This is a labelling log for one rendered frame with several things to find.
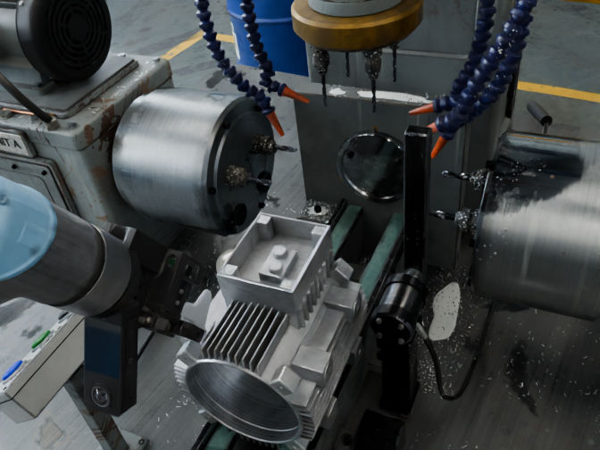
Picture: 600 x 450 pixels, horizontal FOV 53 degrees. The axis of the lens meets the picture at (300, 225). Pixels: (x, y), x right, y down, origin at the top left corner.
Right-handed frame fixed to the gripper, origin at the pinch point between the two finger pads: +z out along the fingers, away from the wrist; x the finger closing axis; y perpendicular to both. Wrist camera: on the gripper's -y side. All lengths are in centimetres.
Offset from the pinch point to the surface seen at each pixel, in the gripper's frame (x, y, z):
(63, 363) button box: 15.4, -7.7, -1.0
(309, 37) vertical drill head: -2.4, 41.1, -1.6
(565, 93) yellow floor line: -30, 179, 231
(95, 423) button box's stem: 17.1, -15.0, 12.3
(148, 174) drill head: 26.1, 23.3, 14.2
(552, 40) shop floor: -16, 233, 263
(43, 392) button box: 15.2, -11.3, -2.7
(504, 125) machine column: -23, 61, 54
